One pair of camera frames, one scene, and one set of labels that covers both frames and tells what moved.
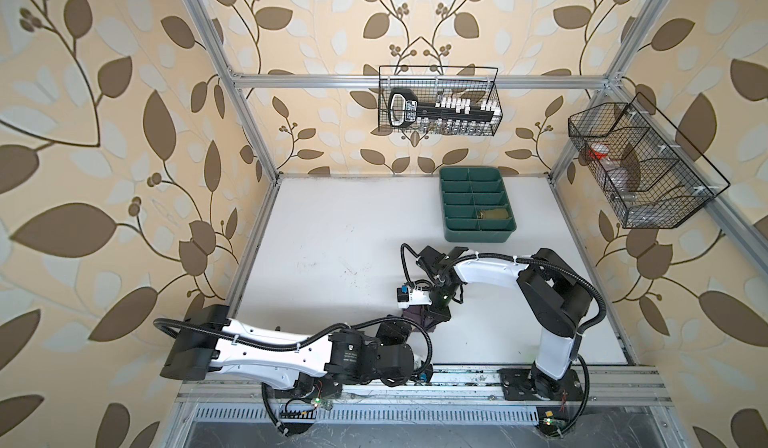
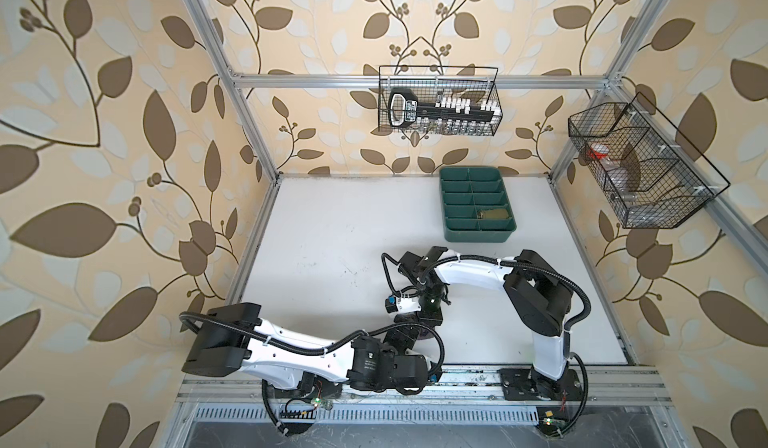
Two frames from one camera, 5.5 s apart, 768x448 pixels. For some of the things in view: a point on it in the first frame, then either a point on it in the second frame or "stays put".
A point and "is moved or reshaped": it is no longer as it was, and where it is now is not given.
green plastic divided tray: (467, 189) stays put
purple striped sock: (418, 314) is moved or reshaped
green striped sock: (497, 213) stays put
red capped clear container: (600, 152) stays put
